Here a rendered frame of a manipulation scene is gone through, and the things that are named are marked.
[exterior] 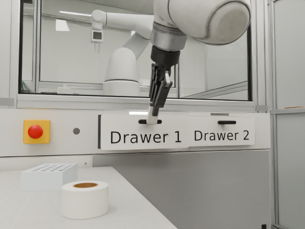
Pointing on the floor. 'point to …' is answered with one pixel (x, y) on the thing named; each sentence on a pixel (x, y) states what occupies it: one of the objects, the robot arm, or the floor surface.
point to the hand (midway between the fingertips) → (153, 113)
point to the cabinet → (186, 183)
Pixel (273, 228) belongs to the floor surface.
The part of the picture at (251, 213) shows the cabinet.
